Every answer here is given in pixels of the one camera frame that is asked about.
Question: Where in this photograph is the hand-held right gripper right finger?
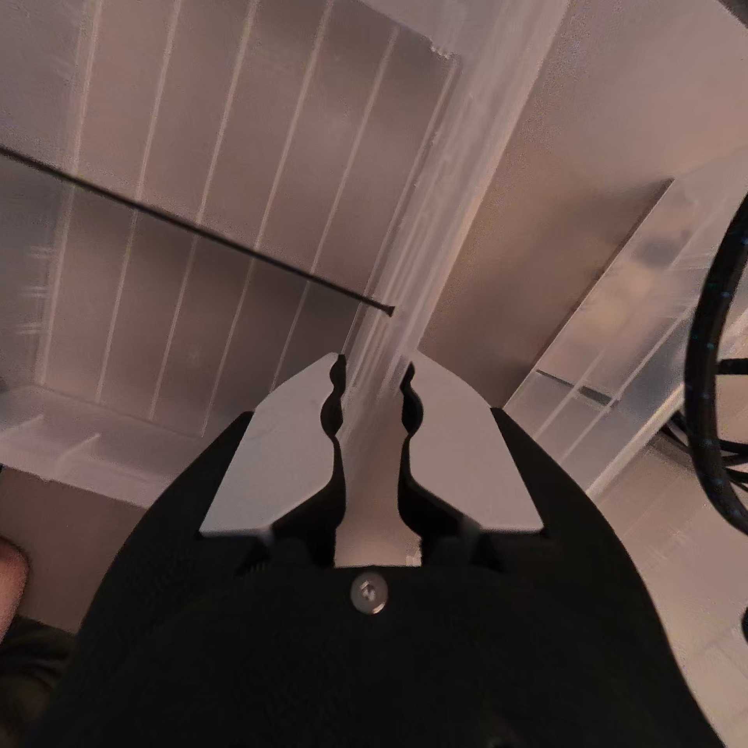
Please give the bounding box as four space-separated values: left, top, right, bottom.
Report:
397 352 548 565

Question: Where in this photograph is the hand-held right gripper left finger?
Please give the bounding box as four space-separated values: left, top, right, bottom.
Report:
198 352 349 568

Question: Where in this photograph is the clear plastic bin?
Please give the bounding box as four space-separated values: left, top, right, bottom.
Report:
505 146 748 503
0 0 570 509

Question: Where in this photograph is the black braided HDMI cable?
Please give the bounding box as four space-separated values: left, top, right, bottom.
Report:
666 196 748 529

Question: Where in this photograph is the person's left forearm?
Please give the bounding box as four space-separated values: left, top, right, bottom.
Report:
0 536 30 632

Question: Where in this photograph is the black bin divider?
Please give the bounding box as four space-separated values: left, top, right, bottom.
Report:
0 145 395 319

